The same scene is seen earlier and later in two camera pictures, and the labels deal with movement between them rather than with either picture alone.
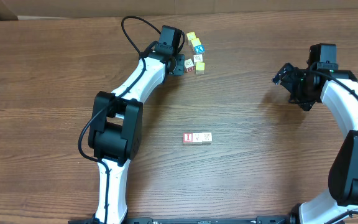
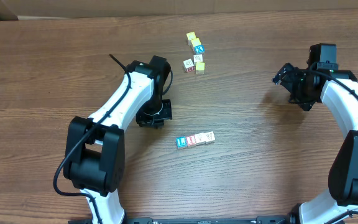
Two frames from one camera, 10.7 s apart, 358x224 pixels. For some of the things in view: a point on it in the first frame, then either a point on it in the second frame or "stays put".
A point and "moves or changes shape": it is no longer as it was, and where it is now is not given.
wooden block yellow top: (200, 68) stays put
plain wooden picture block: (197, 58) stays put
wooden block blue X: (199, 49) stays put
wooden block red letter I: (188, 137) moves or changes shape
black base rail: (288, 219) stays put
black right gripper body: (295, 83) stays put
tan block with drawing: (206, 137) moves or changes shape
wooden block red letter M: (188, 65) stays put
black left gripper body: (178, 68) -> (153, 111)
